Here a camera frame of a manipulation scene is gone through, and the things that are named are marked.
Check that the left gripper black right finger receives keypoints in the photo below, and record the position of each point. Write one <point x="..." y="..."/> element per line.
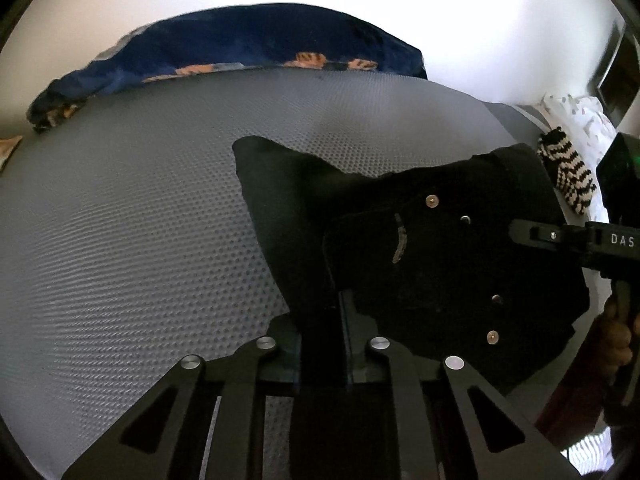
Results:
<point x="415" y="418"/>

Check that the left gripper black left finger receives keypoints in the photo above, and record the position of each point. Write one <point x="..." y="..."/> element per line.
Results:
<point x="207" y="419"/>

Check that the black denim pants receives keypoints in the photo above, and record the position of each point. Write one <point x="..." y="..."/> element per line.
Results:
<point x="427" y="253"/>

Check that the right hand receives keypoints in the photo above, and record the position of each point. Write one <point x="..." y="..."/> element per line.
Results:
<point x="615" y="339"/>

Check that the black white striped cloth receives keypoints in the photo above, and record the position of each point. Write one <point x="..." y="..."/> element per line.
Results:
<point x="567" y="170"/>

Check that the white patterned cloth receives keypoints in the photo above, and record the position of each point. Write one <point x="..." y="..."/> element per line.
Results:
<point x="591" y="132"/>

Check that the grey mesh mattress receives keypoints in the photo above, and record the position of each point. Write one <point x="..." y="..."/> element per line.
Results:
<point x="126" y="244"/>

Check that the white floral pillow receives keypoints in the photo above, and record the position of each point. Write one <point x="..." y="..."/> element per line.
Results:
<point x="7" y="148"/>

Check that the navy floral blanket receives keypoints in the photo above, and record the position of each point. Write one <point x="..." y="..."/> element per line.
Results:
<point x="224" y="40"/>

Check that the dark framed wall screen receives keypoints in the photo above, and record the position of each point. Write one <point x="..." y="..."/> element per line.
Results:
<point x="616" y="80"/>

